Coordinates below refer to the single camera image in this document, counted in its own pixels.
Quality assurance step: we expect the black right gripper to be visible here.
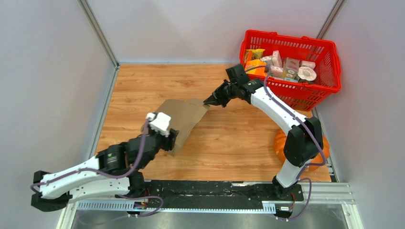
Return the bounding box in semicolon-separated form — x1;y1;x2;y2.
204;79;238;108

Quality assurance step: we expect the brown cardboard paper box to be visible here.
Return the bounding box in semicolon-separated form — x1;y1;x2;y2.
156;99;210;156

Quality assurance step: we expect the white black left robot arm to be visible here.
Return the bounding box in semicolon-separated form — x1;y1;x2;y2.
31;128;179;212

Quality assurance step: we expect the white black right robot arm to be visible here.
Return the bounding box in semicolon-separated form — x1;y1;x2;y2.
203;64;323;200

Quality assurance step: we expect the orange snack box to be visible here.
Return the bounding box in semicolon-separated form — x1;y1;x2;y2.
245;59;267;77

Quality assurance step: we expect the white pink carton box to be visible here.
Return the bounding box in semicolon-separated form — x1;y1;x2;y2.
272;50;282;68

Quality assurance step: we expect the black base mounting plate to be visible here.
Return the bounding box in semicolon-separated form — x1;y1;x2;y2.
138;180;304;209

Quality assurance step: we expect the yellow snack bag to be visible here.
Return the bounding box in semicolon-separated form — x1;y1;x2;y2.
244;49;265;62

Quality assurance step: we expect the orange pumpkin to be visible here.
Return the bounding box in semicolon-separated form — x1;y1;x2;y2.
273;130;330;172

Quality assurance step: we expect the red plastic shopping basket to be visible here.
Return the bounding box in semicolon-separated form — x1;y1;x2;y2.
239;30;341;111

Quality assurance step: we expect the white round tape roll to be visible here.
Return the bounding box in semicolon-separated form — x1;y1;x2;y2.
297;66;317;81

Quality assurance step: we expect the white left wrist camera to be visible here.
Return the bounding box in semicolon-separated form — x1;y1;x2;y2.
146;112;171;137

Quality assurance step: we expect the aluminium frame rail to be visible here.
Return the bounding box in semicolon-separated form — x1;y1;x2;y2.
57;180;363;229

